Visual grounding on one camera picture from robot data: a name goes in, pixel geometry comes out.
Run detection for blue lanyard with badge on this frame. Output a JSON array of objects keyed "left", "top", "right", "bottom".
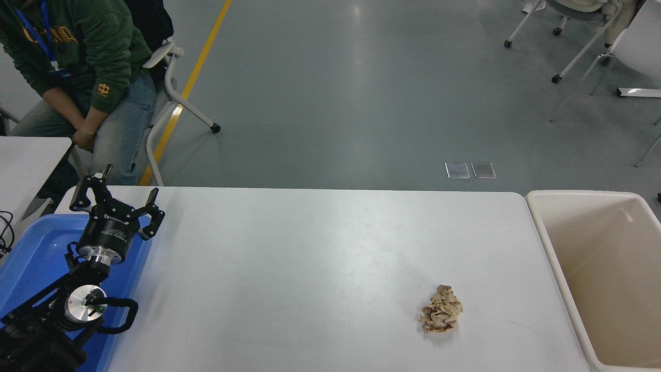
[{"left": 14, "top": 0, "right": 73, "bottom": 79}]

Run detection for white chair thin legs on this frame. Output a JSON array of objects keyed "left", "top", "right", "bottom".
[{"left": 549, "top": 0, "right": 661, "bottom": 167}]

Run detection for black cable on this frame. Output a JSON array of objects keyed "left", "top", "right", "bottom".
[{"left": 0, "top": 211, "right": 15, "bottom": 257}]

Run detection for large pale plastic bin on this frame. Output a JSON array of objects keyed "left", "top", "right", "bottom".
[{"left": 525, "top": 190, "right": 661, "bottom": 372}]

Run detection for tan paper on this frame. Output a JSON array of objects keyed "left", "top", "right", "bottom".
[{"left": 418, "top": 285, "right": 464, "bottom": 334}]

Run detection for person's left hand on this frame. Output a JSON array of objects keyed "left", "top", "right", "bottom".
[{"left": 72, "top": 121, "right": 100, "bottom": 153}]

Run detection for grey seat rolling chair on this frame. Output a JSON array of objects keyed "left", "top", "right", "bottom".
[{"left": 504, "top": 0, "right": 646, "bottom": 84}]

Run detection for blue plastic tray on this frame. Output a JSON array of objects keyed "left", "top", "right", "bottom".
[{"left": 0, "top": 213, "right": 154, "bottom": 372}]

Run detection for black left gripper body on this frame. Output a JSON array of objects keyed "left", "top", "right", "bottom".
[{"left": 77, "top": 200, "right": 141, "bottom": 255}]

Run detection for white chair on casters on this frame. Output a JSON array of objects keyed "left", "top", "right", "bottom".
[{"left": 142, "top": 41, "right": 222, "bottom": 187}]

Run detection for black bag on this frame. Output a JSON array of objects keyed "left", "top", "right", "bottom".
[{"left": 124, "top": 0, "right": 175, "bottom": 52}]

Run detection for white side table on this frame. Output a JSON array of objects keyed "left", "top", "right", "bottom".
[{"left": 0, "top": 136, "right": 72, "bottom": 233}]

